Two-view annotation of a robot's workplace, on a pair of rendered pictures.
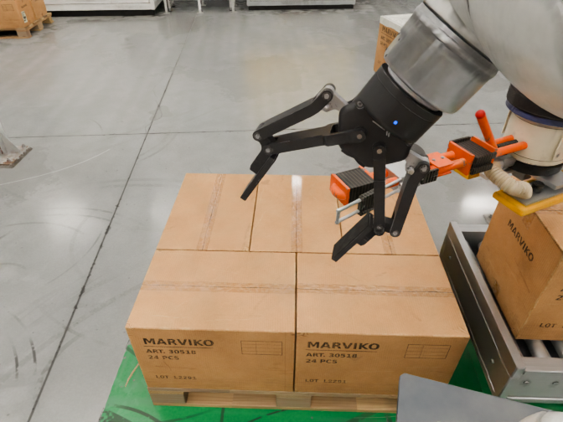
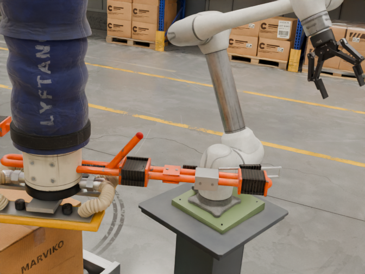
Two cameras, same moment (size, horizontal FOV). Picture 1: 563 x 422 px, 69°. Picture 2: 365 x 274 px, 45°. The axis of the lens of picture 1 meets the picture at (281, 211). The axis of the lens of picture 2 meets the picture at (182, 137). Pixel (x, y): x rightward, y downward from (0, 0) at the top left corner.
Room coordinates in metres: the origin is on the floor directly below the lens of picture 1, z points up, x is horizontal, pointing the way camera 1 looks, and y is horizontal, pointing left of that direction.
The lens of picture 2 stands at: (1.93, 0.17, 1.81)
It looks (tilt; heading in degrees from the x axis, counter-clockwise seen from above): 22 degrees down; 207
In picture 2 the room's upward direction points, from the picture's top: 4 degrees clockwise
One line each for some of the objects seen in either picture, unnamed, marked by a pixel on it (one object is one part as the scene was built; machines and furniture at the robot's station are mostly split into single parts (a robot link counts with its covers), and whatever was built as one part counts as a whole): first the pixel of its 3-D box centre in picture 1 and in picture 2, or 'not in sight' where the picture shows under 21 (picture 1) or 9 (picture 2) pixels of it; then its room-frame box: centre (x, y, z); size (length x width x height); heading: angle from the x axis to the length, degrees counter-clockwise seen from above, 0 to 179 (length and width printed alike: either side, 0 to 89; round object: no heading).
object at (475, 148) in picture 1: (470, 155); (134, 170); (0.93, -0.49, 1.21); 0.10 x 0.08 x 0.06; 24
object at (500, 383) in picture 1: (470, 305); not in sight; (1.03, -0.74, 0.47); 0.70 x 0.03 x 0.15; 178
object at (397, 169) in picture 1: (401, 176); (206, 179); (0.84, -0.29, 1.20); 0.07 x 0.07 x 0.04; 24
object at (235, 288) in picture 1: (295, 268); not in sight; (1.36, -0.07, 0.34); 1.20 x 1.00 x 0.40; 88
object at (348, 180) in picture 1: (353, 185); (252, 182); (0.79, -0.17, 1.20); 0.08 x 0.07 x 0.05; 114
